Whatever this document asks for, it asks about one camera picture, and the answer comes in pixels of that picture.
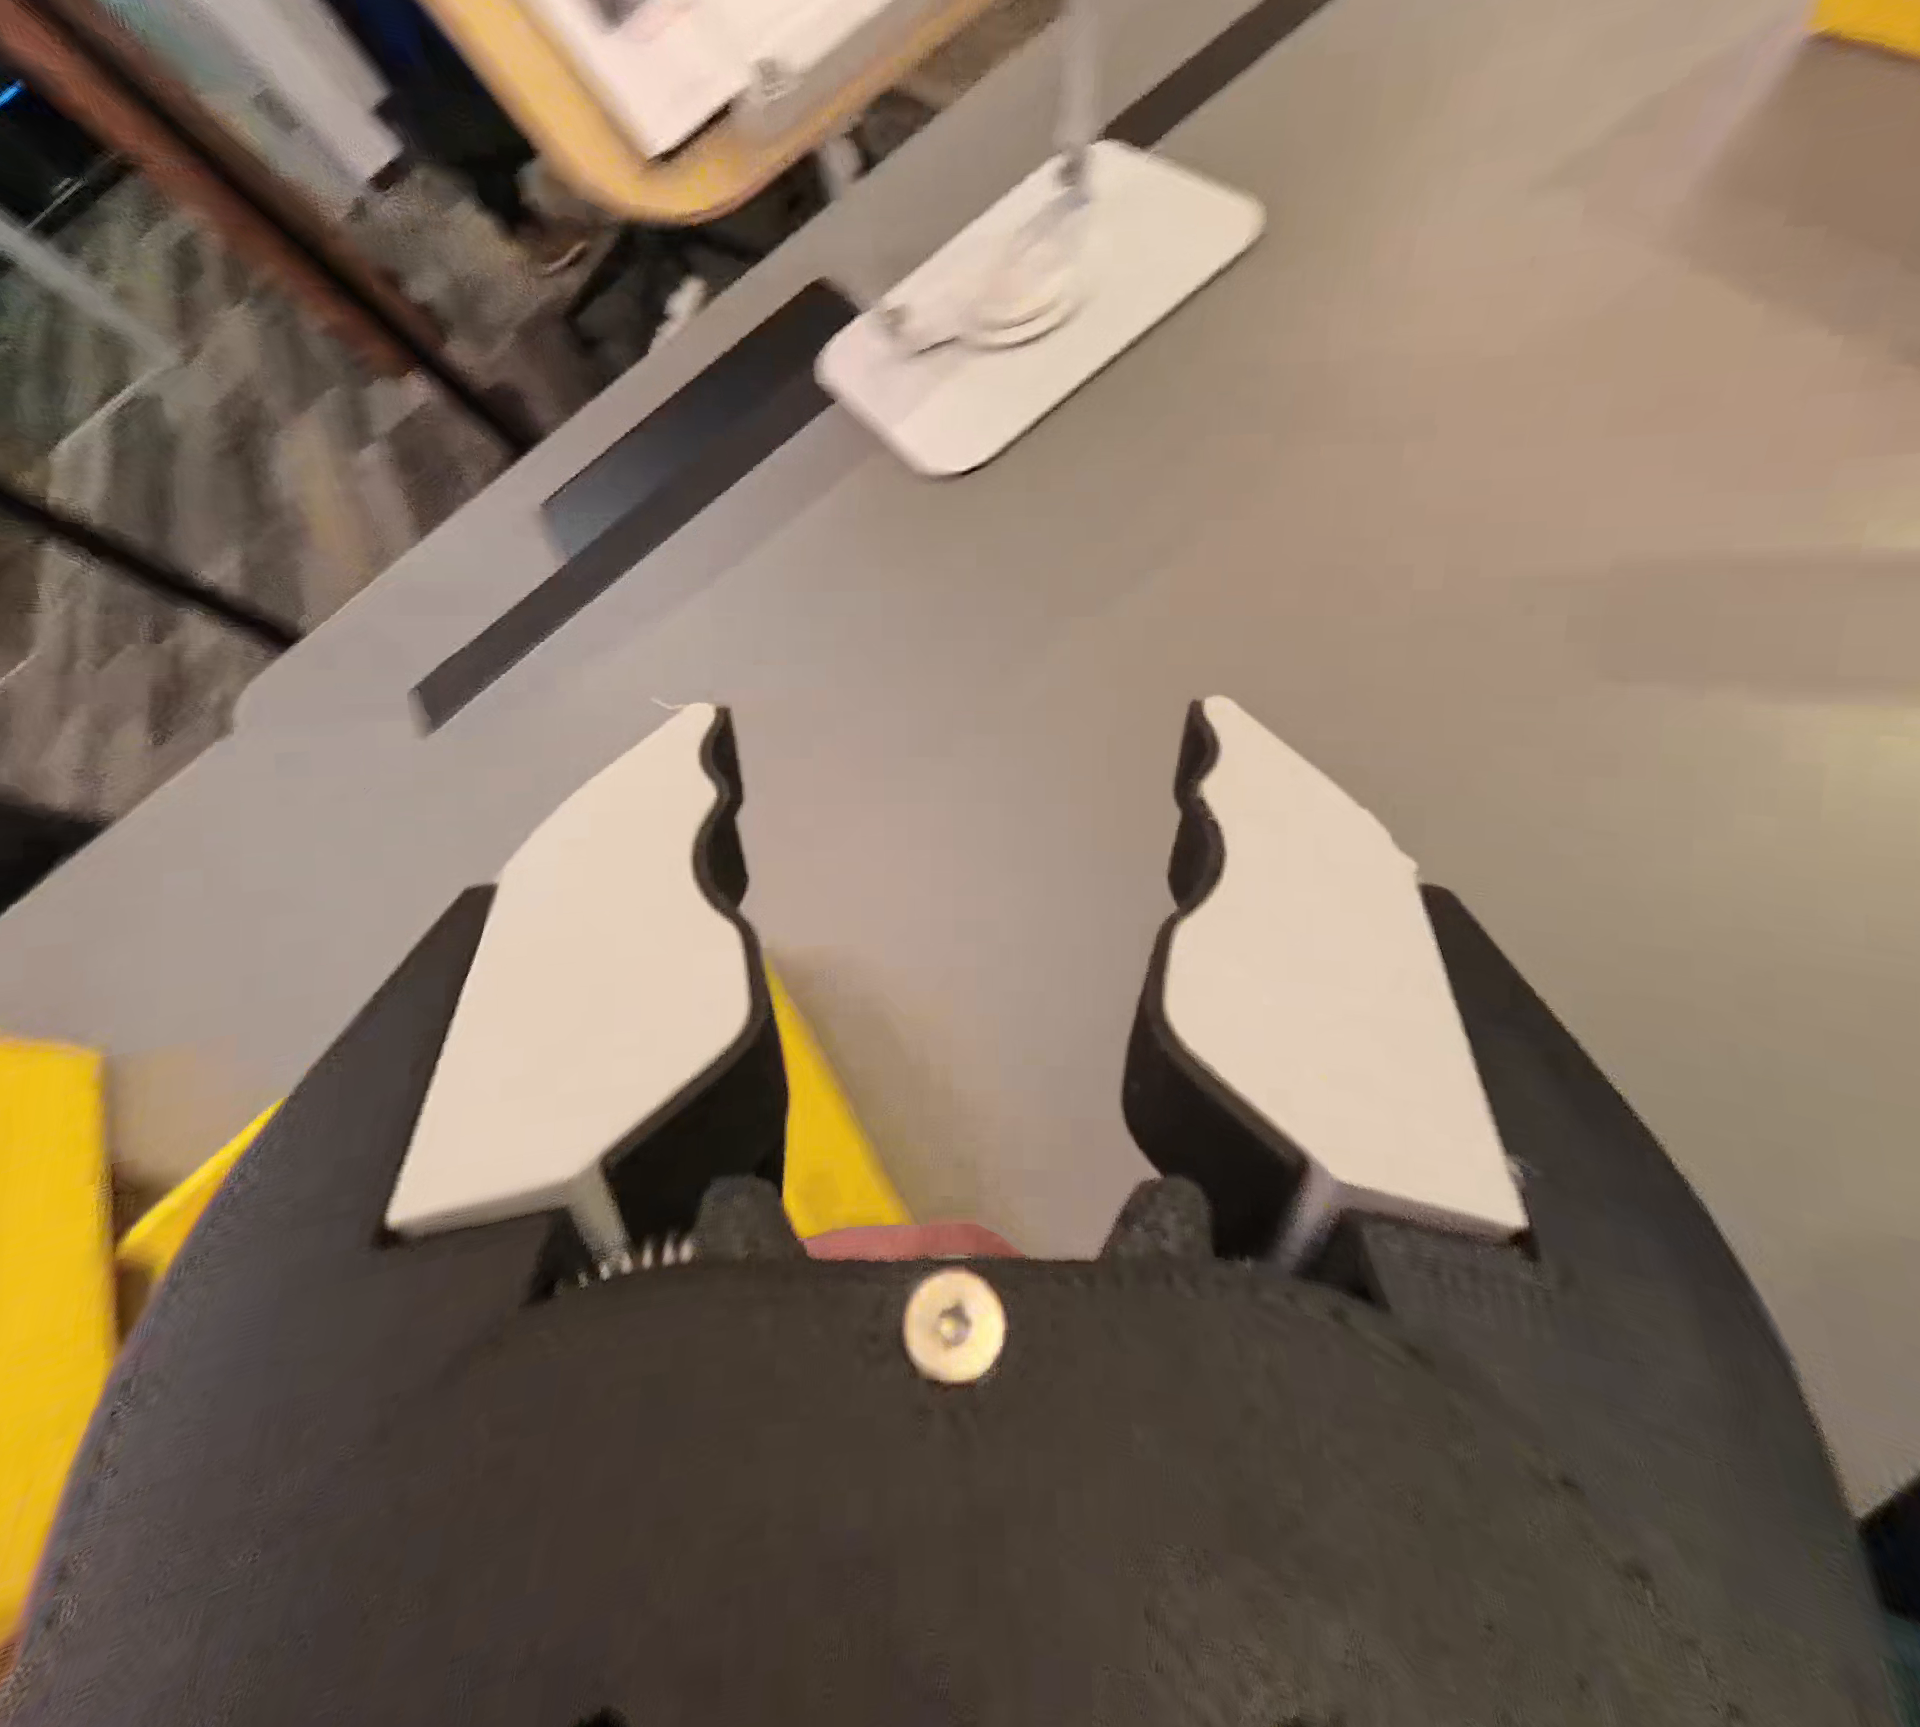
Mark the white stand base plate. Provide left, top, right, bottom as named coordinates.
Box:
left=815, top=0, right=1271, bottom=480

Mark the glass partition with brown frame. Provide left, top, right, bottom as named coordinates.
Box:
left=0, top=0, right=547, bottom=458

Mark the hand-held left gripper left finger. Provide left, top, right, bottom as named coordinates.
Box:
left=384, top=702, right=791, bottom=1276

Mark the black cable tray cover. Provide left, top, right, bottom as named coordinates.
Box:
left=409, top=0, right=1579, bottom=736

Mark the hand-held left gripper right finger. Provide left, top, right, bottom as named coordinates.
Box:
left=1119, top=696, right=1532, bottom=1272

